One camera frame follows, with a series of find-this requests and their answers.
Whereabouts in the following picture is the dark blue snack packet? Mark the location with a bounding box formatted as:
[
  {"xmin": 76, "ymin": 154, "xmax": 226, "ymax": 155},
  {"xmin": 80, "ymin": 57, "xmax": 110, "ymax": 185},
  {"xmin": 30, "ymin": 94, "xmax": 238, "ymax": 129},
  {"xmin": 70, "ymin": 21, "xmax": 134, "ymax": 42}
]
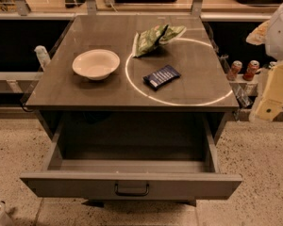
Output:
[{"xmin": 142, "ymin": 65, "xmax": 181, "ymax": 90}]

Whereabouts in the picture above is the black drawer handle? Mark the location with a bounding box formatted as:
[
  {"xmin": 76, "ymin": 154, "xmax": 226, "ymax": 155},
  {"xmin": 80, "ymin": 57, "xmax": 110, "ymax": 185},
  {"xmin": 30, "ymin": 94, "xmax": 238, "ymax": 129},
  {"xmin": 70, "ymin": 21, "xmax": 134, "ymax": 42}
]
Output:
[{"xmin": 114, "ymin": 184, "xmax": 150, "ymax": 197}]

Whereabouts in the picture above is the red soda can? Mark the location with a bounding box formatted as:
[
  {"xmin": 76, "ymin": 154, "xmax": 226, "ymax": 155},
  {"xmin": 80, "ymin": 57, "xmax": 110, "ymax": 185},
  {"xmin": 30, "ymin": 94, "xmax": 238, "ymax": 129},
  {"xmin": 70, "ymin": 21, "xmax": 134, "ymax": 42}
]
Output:
[
  {"xmin": 226, "ymin": 60, "xmax": 242, "ymax": 81},
  {"xmin": 242, "ymin": 60, "xmax": 259, "ymax": 81}
]

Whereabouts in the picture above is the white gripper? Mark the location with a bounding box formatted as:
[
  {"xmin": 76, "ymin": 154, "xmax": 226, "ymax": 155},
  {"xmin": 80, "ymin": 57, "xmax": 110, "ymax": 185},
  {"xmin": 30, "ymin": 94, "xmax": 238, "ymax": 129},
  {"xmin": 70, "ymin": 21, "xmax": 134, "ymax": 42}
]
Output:
[{"xmin": 246, "ymin": 3, "xmax": 283, "ymax": 121}]

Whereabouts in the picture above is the white ceramic bowl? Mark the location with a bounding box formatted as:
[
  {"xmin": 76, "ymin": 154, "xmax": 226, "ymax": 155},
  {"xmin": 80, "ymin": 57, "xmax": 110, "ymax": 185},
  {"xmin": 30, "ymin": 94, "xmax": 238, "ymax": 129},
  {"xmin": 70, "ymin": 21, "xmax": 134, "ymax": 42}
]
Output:
[{"xmin": 72, "ymin": 49, "xmax": 120, "ymax": 81}]

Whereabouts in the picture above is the green jalapeno chip bag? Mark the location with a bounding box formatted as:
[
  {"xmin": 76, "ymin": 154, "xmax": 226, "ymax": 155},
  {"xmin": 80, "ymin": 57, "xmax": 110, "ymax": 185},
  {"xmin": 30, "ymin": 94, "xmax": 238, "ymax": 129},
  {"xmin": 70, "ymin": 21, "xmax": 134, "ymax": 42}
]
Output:
[{"xmin": 132, "ymin": 24, "xmax": 187, "ymax": 57}]

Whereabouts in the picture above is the grey cabinet with top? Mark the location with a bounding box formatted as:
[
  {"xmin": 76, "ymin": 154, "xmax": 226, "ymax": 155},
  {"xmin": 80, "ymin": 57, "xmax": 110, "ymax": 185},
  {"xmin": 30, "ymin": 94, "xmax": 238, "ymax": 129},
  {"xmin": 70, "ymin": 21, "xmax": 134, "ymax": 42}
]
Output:
[{"xmin": 25, "ymin": 14, "xmax": 241, "ymax": 146}]

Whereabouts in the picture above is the left red soda can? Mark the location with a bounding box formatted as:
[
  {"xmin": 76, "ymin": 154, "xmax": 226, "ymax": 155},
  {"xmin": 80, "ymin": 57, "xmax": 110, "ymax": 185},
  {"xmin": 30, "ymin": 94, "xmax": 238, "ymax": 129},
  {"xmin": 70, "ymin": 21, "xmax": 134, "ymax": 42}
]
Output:
[{"xmin": 226, "ymin": 60, "xmax": 242, "ymax": 81}]

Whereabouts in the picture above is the right red soda can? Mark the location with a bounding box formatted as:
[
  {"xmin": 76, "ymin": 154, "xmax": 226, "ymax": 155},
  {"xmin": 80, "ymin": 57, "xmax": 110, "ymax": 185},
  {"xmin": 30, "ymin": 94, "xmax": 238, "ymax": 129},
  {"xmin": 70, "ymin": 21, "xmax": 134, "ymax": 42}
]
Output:
[{"xmin": 242, "ymin": 60, "xmax": 259, "ymax": 81}]

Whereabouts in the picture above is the open grey top drawer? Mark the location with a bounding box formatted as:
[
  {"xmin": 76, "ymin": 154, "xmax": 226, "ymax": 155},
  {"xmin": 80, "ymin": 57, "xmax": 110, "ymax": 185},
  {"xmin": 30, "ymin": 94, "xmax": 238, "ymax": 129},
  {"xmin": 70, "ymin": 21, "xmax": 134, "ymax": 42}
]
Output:
[{"xmin": 21, "ymin": 112, "xmax": 242, "ymax": 202}]

